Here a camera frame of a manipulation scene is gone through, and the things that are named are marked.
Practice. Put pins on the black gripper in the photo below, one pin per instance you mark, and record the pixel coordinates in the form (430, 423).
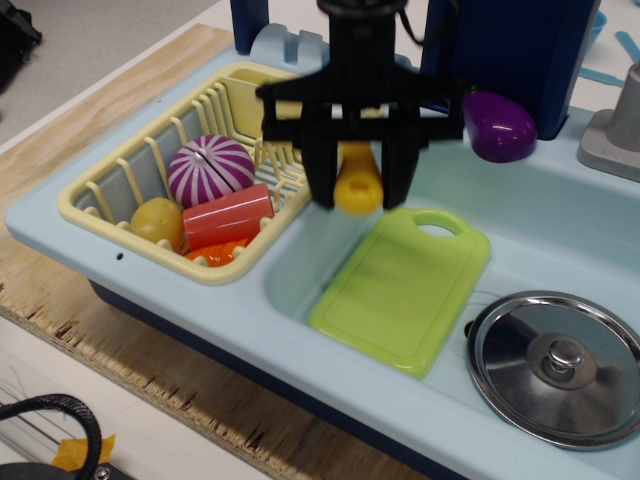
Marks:
(362, 93)

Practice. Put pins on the green plastic cutting board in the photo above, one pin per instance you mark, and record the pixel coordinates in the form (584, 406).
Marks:
(401, 291)

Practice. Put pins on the wooden board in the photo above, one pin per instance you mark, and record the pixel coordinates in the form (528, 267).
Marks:
(174, 413)

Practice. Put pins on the red toy sausage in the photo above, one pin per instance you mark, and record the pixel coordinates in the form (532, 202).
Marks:
(230, 218)

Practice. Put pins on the purple toy eggplant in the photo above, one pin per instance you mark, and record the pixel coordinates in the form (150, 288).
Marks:
(499, 129)

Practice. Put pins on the purple striped toy onion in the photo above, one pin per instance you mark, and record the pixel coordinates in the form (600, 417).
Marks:
(207, 168)

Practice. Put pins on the yellow dish rack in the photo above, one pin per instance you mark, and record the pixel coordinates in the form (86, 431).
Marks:
(103, 199)

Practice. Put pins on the orange toy carrot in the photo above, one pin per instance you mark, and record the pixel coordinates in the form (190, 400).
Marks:
(218, 255)

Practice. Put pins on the light blue toy sink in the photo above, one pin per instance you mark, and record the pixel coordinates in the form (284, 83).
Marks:
(553, 223)

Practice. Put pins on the dark blue toy backsplash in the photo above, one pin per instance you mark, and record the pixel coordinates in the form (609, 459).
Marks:
(527, 51)

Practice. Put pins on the yellow toy potato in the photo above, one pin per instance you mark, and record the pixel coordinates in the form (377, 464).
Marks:
(159, 219)

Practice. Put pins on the grey toy faucet base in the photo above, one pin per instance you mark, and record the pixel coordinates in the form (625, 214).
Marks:
(610, 142)

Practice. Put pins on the blue plastic cup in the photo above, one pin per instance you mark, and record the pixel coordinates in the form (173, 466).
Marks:
(599, 23)

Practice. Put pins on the steel pot lid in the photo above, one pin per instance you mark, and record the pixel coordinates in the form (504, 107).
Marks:
(559, 367)

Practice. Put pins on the black object top left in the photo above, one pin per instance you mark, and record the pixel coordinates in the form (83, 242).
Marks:
(18, 38)

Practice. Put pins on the yellow tape piece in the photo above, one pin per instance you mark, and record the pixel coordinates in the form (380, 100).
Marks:
(71, 453)

